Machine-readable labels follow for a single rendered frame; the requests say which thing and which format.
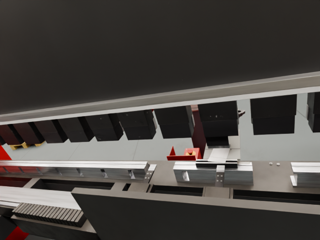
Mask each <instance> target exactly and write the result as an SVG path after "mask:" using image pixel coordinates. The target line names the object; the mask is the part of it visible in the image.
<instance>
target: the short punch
mask: <svg viewBox="0 0 320 240"><path fill-rule="evenodd" d="M205 138H206V143H207V146H208V149H224V148H230V143H229V137H228V136H223V137H205Z"/></svg>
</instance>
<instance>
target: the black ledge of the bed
mask: <svg viewBox="0 0 320 240"><path fill-rule="evenodd" d="M6 161H147V162H148V164H149V165H151V164H154V165H157V167H156V169H155V171H154V173H153V175H152V177H151V180H150V182H149V184H154V186H155V190H161V191H176V192H190V193H203V187H206V186H207V187H215V184H214V183H193V182H177V181H176V177H175V174H174V171H173V168H174V165H175V162H196V160H6ZM237 162H252V170H253V182H254V185H234V184H224V186H223V187H225V188H233V190H234V196H248V197H263V198H277V199H292V200H312V201H320V189H317V188H296V187H293V186H292V183H291V179H290V176H294V174H293V171H292V168H291V165H290V163H291V162H316V163H320V161H239V160H238V161H237ZM270 162H271V163H272V165H270V164H269V163H270ZM277 163H279V164H280V165H279V166H277ZM32 178H41V180H42V181H43V183H54V184H68V185H82V186H97V187H113V185H114V183H115V182H122V183H127V185H128V187H130V185H131V183H133V182H134V183H142V180H122V179H101V178H81V177H60V176H40V175H19V174H0V180H10V181H25V182H29V181H30V180H31V179H32Z"/></svg>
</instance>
